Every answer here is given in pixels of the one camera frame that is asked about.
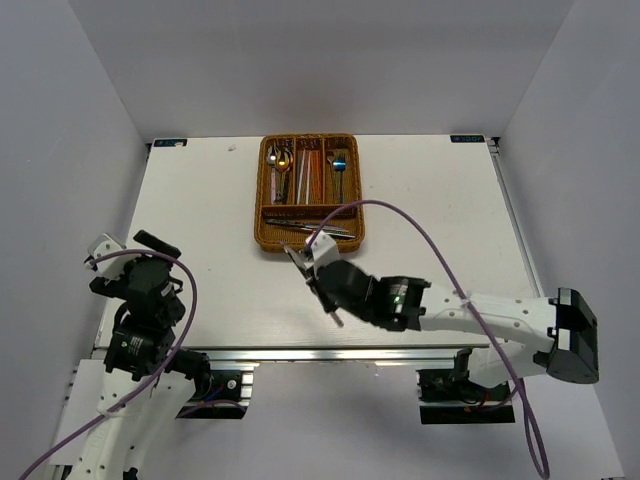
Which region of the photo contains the green handled knife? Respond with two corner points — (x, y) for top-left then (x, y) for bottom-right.
(300, 224), (356, 240)

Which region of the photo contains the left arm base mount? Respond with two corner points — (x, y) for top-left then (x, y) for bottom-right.
(178, 351), (258, 420)

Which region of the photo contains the long orange chopstick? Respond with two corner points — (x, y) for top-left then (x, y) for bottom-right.
(311, 151), (322, 204)

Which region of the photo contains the aluminium table rail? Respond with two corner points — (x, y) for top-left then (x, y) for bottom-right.
(92, 344), (551, 365)

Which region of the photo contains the blue fork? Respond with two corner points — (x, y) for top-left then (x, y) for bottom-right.
(332, 154), (346, 204)

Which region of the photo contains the short orange chopstick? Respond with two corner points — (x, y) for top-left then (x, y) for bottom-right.
(315, 152), (324, 204)

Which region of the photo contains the blue table label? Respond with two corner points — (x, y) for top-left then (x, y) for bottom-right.
(449, 134), (486, 143)
(153, 138), (188, 148)

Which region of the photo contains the green rainbow fork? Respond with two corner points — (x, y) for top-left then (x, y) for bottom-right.
(334, 170), (344, 204)

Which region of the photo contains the pink handled knife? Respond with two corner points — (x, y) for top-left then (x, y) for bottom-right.
(282, 243), (344, 328)

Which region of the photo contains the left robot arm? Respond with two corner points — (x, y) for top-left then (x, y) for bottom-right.
(69, 230), (212, 479)

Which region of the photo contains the teal chopstick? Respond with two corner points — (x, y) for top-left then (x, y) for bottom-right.
(295, 150), (305, 205)

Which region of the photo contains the dark handled knife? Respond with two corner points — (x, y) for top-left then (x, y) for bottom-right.
(264, 218), (319, 231)

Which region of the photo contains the right blue table label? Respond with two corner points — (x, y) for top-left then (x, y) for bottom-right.
(449, 134), (486, 143)

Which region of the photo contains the gold rainbow spoon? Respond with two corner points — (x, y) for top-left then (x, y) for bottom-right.
(275, 149), (293, 204)

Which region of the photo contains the left blue table label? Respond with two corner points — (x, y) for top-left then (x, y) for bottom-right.
(153, 138), (188, 148)

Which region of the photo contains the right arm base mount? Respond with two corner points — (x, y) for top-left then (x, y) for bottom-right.
(417, 348), (515, 425)

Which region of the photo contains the wicker cutlery tray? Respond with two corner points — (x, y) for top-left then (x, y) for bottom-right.
(254, 133), (363, 253)

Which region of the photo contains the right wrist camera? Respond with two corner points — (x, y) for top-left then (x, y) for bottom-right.
(305, 230), (340, 268)

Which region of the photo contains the pink handled silver spoon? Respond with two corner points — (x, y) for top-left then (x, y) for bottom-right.
(266, 144), (280, 204)

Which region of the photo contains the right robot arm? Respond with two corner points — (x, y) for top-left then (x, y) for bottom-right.
(302, 260), (599, 399)

